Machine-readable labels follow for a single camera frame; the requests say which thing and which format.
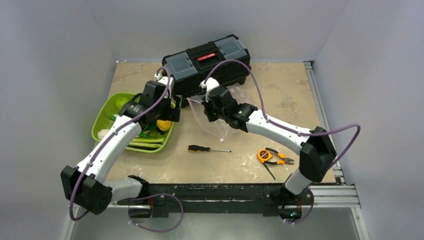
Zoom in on yellow pear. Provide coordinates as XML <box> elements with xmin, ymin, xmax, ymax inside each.
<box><xmin>156</xmin><ymin>120</ymin><xmax>173</xmax><ymax>132</ymax></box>

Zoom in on clear zip top bag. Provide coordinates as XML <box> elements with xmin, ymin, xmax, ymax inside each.
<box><xmin>187</xmin><ymin>83</ymin><xmax>255</xmax><ymax>142</ymax></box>

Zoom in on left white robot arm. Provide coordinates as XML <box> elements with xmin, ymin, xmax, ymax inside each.
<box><xmin>60</xmin><ymin>76</ymin><xmax>181</xmax><ymax>220</ymax></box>

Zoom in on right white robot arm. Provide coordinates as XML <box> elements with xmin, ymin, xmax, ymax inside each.
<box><xmin>202</xmin><ymin>86</ymin><xmax>337</xmax><ymax>204</ymax></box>

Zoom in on green leafy vegetable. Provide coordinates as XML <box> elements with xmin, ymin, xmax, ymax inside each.
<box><xmin>138</xmin><ymin>123</ymin><xmax>158</xmax><ymax>139</ymax></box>

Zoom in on green plastic tray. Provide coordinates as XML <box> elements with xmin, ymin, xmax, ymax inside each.
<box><xmin>91</xmin><ymin>92</ymin><xmax>174</xmax><ymax>153</ymax></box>

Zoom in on black yellow screwdriver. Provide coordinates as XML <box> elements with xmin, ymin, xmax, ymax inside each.
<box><xmin>188</xmin><ymin>145</ymin><xmax>232</xmax><ymax>153</ymax></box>

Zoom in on green celery stalks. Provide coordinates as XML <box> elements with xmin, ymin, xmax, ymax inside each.
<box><xmin>128</xmin><ymin>138</ymin><xmax>165</xmax><ymax>149</ymax></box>

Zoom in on green apple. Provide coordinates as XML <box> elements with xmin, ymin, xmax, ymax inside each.
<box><xmin>114</xmin><ymin>97</ymin><xmax>130</xmax><ymax>112</ymax></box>

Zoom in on black plastic toolbox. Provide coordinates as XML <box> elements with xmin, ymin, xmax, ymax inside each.
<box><xmin>161</xmin><ymin>34</ymin><xmax>251</xmax><ymax>108</ymax></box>

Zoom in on white bok choy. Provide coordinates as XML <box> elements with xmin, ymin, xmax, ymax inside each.
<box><xmin>97</xmin><ymin>129</ymin><xmax>109</xmax><ymax>140</ymax></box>

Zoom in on orange tape measure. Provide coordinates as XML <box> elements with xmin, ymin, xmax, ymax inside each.
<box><xmin>257</xmin><ymin>149</ymin><xmax>273</xmax><ymax>164</ymax></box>

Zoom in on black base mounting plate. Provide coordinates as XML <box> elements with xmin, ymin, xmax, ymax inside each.
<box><xmin>117</xmin><ymin>183</ymin><xmax>314</xmax><ymax>220</ymax></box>

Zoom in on orange black pliers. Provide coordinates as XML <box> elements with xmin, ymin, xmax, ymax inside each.
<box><xmin>262</xmin><ymin>147</ymin><xmax>295</xmax><ymax>180</ymax></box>

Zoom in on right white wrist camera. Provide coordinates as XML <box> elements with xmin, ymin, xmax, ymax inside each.
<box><xmin>200</xmin><ymin>77</ymin><xmax>220</xmax><ymax>102</ymax></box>

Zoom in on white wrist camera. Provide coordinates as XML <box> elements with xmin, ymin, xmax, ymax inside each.
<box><xmin>200</xmin><ymin>77</ymin><xmax>220</xmax><ymax>102</ymax></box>
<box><xmin>154</xmin><ymin>73</ymin><xmax>175</xmax><ymax>99</ymax></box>

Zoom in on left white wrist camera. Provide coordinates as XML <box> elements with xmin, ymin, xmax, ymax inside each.
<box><xmin>154</xmin><ymin>73</ymin><xmax>175</xmax><ymax>99</ymax></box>

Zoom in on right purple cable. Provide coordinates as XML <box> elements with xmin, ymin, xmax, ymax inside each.
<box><xmin>203</xmin><ymin>59</ymin><xmax>361</xmax><ymax>170</ymax></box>

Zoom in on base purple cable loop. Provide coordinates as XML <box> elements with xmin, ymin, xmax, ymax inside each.
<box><xmin>127</xmin><ymin>193</ymin><xmax>185</xmax><ymax>233</ymax></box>

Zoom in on aluminium frame rails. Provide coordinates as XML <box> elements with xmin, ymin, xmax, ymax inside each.
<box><xmin>67</xmin><ymin>62</ymin><xmax>369</xmax><ymax>240</ymax></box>

